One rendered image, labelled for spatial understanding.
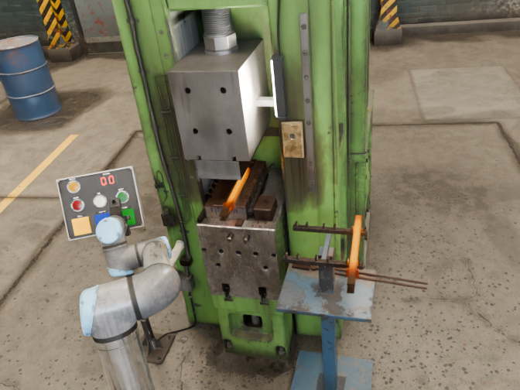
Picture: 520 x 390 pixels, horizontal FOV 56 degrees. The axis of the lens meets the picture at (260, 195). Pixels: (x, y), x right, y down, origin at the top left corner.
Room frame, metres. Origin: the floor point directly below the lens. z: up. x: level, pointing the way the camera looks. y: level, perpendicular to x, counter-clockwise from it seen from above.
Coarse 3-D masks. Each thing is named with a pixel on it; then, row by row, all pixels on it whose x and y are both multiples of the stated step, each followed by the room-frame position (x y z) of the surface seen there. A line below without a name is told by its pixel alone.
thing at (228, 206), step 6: (246, 174) 2.12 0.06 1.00; (240, 180) 2.06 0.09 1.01; (234, 186) 2.01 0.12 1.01; (240, 186) 2.01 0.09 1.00; (234, 192) 1.96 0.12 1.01; (228, 198) 1.92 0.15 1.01; (234, 198) 1.92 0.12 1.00; (228, 204) 1.86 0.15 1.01; (222, 210) 1.82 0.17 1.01; (228, 210) 1.84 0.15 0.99; (222, 216) 1.78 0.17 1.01
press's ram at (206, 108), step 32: (192, 64) 1.98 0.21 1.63; (224, 64) 1.93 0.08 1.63; (256, 64) 2.09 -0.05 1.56; (192, 96) 1.90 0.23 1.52; (224, 96) 1.86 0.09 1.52; (256, 96) 2.04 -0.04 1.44; (192, 128) 1.91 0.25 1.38; (224, 128) 1.87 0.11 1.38; (256, 128) 1.99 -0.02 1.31; (224, 160) 1.88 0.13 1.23
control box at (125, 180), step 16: (80, 176) 1.95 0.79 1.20; (96, 176) 1.95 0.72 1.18; (128, 176) 1.96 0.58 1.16; (64, 192) 1.91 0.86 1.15; (80, 192) 1.91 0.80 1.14; (96, 192) 1.91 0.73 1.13; (112, 192) 1.92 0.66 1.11; (128, 192) 1.92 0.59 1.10; (64, 208) 1.87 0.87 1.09; (96, 208) 1.88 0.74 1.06; (128, 208) 1.89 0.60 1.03; (144, 224) 1.85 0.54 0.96
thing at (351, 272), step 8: (360, 216) 1.70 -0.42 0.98; (360, 224) 1.64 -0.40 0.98; (360, 232) 1.59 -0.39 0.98; (352, 240) 1.55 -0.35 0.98; (352, 248) 1.49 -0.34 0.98; (352, 256) 1.45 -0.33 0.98; (352, 264) 1.40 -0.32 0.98; (352, 272) 1.35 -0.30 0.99; (352, 280) 1.31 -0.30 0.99; (352, 288) 1.30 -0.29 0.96
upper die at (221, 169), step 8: (200, 160) 1.91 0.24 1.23; (208, 160) 1.90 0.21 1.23; (216, 160) 1.89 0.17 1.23; (200, 168) 1.91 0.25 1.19; (208, 168) 1.90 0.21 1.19; (216, 168) 1.89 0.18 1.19; (224, 168) 1.88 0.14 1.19; (232, 168) 1.87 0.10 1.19; (240, 168) 1.86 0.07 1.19; (200, 176) 1.91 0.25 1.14; (208, 176) 1.90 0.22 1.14; (216, 176) 1.89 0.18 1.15; (224, 176) 1.88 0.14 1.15; (232, 176) 1.87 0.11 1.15; (240, 176) 1.86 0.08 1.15
